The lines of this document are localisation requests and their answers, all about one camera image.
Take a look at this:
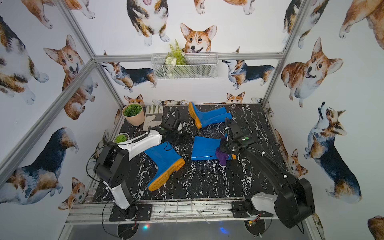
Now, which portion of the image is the white wire wall basket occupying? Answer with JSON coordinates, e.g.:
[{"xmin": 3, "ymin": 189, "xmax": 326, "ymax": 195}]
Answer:
[{"xmin": 151, "ymin": 53, "xmax": 219, "ymax": 80}]

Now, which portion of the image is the white grey work glove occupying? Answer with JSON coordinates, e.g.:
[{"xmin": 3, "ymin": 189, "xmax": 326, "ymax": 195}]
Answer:
[{"xmin": 143, "ymin": 105, "xmax": 163, "ymax": 131}]

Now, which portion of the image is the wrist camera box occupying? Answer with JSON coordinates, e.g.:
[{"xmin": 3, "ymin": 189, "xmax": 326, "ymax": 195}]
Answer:
[
  {"xmin": 225, "ymin": 118, "xmax": 244, "ymax": 140},
  {"xmin": 164, "ymin": 116, "xmax": 181, "ymax": 132}
]

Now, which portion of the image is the blue rubber boot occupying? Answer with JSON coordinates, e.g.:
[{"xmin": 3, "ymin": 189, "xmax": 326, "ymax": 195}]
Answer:
[
  {"xmin": 145, "ymin": 142, "xmax": 185, "ymax": 192},
  {"xmin": 191, "ymin": 137, "xmax": 237, "ymax": 161},
  {"xmin": 188, "ymin": 103, "xmax": 232, "ymax": 129}
]

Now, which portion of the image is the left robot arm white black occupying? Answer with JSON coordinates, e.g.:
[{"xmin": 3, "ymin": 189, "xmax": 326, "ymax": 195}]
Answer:
[{"xmin": 94, "ymin": 126, "xmax": 186, "ymax": 211}]

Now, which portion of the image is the small white plant pot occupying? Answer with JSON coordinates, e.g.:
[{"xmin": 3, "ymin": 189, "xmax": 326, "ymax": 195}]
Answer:
[{"xmin": 113, "ymin": 132, "xmax": 131, "ymax": 145}]

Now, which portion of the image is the pink ribbed plant pot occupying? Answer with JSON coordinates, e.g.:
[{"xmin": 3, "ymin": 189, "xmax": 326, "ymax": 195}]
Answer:
[{"xmin": 122, "ymin": 110, "xmax": 145, "ymax": 126}]

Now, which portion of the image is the fern and white flower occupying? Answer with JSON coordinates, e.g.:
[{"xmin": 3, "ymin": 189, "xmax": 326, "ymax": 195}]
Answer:
[{"xmin": 165, "ymin": 40, "xmax": 187, "ymax": 78}]

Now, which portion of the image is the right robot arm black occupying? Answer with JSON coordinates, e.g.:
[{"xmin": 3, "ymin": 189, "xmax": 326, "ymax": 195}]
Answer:
[{"xmin": 220, "ymin": 136, "xmax": 316, "ymax": 229}]

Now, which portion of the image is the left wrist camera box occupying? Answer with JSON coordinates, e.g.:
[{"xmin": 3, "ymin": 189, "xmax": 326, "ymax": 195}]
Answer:
[{"xmin": 164, "ymin": 116, "xmax": 181, "ymax": 132}]

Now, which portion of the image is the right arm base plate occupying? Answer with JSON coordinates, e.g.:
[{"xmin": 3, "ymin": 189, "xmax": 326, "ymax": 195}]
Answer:
[{"xmin": 229, "ymin": 200, "xmax": 273, "ymax": 219}]

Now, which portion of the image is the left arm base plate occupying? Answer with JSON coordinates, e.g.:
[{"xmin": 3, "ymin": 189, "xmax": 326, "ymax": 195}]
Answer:
[{"xmin": 109, "ymin": 204, "xmax": 153, "ymax": 222}]

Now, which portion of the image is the green plant in pink pot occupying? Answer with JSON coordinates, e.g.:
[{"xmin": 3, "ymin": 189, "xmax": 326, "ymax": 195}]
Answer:
[{"xmin": 122, "ymin": 104, "xmax": 143, "ymax": 117}]

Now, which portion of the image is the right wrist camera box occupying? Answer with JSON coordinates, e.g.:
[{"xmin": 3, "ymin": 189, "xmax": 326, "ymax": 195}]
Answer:
[{"xmin": 225, "ymin": 118, "xmax": 244, "ymax": 140}]

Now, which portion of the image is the purple cloth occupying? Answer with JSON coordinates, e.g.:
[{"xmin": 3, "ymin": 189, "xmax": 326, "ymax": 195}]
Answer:
[{"xmin": 215, "ymin": 148, "xmax": 230, "ymax": 167}]

